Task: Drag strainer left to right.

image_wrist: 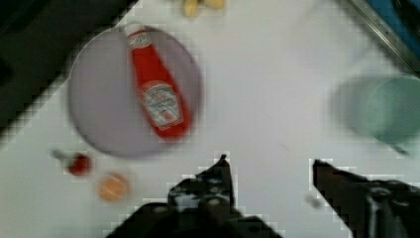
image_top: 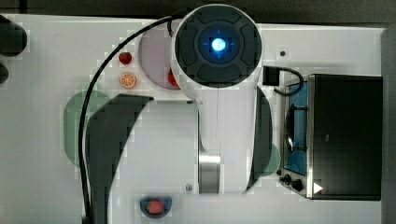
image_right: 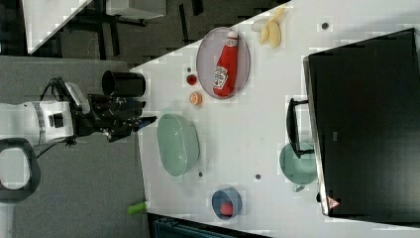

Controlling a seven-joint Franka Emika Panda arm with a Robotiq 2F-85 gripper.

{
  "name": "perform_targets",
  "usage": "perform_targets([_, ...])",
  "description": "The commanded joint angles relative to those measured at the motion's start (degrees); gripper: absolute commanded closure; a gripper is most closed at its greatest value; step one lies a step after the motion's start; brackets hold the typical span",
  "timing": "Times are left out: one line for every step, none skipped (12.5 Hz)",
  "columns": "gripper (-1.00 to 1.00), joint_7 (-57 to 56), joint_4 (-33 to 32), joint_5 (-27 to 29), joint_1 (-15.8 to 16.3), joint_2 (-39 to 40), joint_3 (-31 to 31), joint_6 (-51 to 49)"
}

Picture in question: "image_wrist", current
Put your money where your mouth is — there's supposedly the red ketchup bottle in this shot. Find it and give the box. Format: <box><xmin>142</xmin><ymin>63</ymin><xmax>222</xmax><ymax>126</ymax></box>
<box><xmin>124</xmin><ymin>23</ymin><xmax>191</xmax><ymax>139</ymax></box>

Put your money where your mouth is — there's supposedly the peeled toy banana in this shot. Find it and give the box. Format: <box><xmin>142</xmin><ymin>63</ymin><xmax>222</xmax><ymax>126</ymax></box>
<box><xmin>182</xmin><ymin>0</ymin><xmax>227</xmax><ymax>18</ymax></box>

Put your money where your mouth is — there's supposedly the grey round plate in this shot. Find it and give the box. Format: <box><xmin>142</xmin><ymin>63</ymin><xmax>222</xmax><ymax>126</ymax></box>
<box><xmin>67</xmin><ymin>27</ymin><xmax>203</xmax><ymax>159</ymax></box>

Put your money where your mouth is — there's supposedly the green mug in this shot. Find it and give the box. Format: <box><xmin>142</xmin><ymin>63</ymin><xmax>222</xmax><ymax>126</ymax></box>
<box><xmin>331</xmin><ymin>74</ymin><xmax>420</xmax><ymax>157</ymax></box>

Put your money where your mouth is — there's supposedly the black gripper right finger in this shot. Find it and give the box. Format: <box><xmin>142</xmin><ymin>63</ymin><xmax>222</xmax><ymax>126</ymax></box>
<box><xmin>312</xmin><ymin>160</ymin><xmax>420</xmax><ymax>238</ymax></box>

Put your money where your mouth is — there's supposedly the red toy strawberry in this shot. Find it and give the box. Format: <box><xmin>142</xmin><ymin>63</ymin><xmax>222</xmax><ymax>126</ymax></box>
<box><xmin>52</xmin><ymin>150</ymin><xmax>91</xmax><ymax>177</ymax></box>

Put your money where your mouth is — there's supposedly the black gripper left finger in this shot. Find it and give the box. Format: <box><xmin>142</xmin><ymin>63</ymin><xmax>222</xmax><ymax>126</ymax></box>
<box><xmin>167</xmin><ymin>154</ymin><xmax>235</xmax><ymax>212</ymax></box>

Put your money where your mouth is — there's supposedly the orange slice toy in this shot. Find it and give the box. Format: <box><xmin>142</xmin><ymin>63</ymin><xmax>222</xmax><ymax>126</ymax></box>
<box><xmin>97</xmin><ymin>173</ymin><xmax>130</xmax><ymax>202</ymax></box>

